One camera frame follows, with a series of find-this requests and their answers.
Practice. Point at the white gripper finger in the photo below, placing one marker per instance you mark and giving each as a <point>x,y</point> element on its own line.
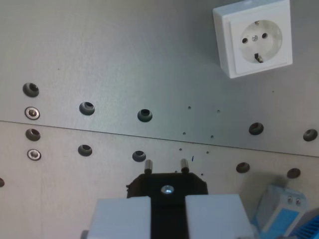
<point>214,216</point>
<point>122,217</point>

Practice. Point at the black power plug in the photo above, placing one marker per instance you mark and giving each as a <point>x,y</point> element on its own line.
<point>168,191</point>

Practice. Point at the silver hex socket screw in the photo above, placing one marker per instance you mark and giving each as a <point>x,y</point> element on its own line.
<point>34,155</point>
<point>32,113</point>

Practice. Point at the blue electrical module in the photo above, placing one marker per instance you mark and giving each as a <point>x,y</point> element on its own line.
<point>281,211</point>

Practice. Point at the white wall socket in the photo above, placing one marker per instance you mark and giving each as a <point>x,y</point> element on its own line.
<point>254,39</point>

